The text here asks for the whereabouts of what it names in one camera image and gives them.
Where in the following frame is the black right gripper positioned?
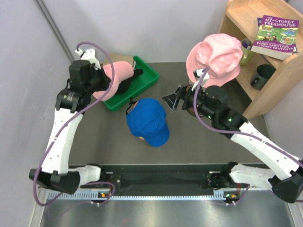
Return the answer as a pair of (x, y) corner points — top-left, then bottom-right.
(162, 81), (216, 121)

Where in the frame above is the pink baseball cap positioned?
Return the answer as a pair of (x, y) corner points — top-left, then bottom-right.
(93, 61), (134, 101)

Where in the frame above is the beige cap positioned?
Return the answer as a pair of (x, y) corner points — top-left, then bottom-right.
(109, 53), (135, 68)

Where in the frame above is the blue baseball cap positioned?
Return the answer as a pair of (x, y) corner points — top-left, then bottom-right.
(125, 98), (170, 147)

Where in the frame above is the pink bucket hat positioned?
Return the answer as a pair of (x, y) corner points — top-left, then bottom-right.
(186, 33), (242, 88)

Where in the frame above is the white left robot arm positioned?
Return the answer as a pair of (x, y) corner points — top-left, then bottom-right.
(29, 48), (115, 194)

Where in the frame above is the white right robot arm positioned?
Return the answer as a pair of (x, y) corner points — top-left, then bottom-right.
(162, 85), (303, 203)

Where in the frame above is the black cap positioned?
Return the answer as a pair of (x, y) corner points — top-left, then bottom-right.
(116, 69), (143, 94)

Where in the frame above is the green plastic tray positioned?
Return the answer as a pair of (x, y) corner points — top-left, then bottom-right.
(104, 56), (160, 112)

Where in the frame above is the light wooden hat stand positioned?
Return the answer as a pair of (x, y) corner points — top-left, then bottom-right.
(131, 101), (145, 141)

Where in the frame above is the light green cup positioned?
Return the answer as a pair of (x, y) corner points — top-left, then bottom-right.
(240, 38), (254, 66)

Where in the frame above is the dark green mug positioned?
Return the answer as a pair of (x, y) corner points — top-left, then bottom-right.
(250, 64), (276, 90)

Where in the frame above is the wooden shelf unit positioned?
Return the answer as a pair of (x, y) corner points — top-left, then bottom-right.
(219, 0), (303, 119)

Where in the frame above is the purple treehouse book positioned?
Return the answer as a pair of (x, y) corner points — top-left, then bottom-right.
(251, 15), (299, 60)

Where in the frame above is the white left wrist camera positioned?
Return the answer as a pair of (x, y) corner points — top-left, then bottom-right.
(75, 48), (101, 70)

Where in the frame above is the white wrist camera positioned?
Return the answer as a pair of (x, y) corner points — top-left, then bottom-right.
(191, 68), (210, 91)
(75, 48), (101, 70)

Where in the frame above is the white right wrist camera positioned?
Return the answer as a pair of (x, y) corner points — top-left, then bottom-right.
(191, 68), (210, 91)

